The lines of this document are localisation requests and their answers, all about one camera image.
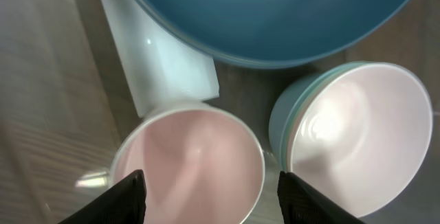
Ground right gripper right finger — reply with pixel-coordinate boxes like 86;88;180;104
277;171;364;224

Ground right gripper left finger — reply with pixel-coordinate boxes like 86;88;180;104
59;169;146;224

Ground pink cup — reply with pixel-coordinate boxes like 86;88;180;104
109;101;265;224

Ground pink bowl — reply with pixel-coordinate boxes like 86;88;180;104
287;63;433;217

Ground mint green bowl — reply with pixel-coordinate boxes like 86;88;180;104
280;69;331;173

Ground light blue bowl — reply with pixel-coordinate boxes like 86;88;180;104
267;60;365;170

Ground dark blue bowl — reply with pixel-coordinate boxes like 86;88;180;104
135;0;409;69

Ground clear plastic storage container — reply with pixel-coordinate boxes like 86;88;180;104
1;0;439;223

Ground white paper label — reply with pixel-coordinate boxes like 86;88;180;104
101;0;219;117

